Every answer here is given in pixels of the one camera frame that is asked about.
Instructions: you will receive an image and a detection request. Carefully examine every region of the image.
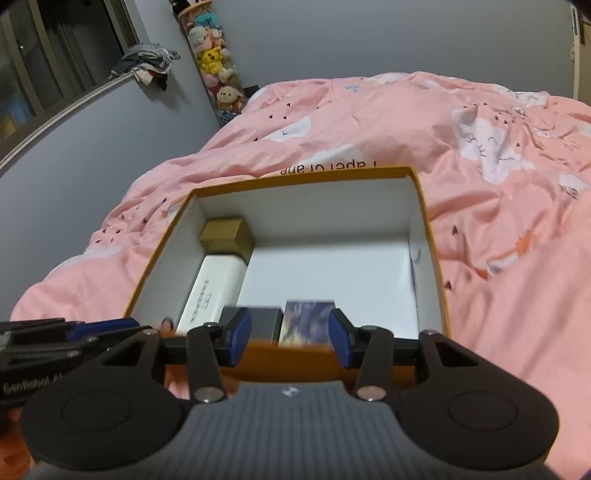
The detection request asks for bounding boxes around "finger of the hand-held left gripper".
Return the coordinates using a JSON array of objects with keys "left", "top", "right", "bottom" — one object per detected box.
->
[
  {"left": 0, "top": 338, "right": 122, "bottom": 366},
  {"left": 0, "top": 318, "right": 139, "bottom": 344}
]

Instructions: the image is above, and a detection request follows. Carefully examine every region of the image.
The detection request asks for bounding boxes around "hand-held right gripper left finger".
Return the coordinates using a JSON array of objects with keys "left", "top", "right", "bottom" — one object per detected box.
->
[{"left": 95, "top": 307, "right": 254, "bottom": 403}]

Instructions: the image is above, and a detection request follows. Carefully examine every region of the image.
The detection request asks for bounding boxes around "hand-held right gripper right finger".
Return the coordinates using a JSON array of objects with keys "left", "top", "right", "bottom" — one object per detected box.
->
[{"left": 329, "top": 307, "right": 485, "bottom": 401}]

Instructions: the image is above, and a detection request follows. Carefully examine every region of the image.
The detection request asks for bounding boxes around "blue printed small box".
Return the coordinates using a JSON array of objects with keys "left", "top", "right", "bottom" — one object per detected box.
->
[{"left": 277, "top": 299, "right": 337, "bottom": 349}]

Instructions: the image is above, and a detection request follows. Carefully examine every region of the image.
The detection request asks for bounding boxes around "long white box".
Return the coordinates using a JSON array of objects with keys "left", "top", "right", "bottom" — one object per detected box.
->
[{"left": 176, "top": 253, "right": 247, "bottom": 335}]

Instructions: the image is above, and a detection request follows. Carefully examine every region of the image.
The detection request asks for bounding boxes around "orange cardboard box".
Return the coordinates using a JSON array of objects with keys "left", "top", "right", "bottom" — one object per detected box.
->
[{"left": 124, "top": 165, "right": 451, "bottom": 384}]

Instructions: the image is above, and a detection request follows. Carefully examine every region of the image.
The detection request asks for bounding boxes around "small gold box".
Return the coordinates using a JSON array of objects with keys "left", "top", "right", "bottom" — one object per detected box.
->
[{"left": 198, "top": 217, "right": 256, "bottom": 268}]

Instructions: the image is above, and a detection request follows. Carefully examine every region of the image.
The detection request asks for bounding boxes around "pink printed blanket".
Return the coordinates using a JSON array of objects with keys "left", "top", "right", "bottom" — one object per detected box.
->
[{"left": 9, "top": 70, "right": 591, "bottom": 480}]

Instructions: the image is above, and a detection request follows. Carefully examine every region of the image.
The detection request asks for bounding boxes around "pile of clothes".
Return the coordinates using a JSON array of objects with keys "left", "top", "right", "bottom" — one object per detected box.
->
[{"left": 108, "top": 42, "right": 182, "bottom": 92}]

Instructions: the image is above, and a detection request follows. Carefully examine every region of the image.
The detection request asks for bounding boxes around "window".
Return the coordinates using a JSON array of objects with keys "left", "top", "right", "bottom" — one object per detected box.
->
[{"left": 0, "top": 0, "right": 139, "bottom": 171}]

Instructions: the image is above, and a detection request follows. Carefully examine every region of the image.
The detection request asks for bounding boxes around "clear tube of plush toys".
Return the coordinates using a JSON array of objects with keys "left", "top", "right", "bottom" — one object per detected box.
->
[{"left": 168, "top": 0, "right": 245, "bottom": 126}]

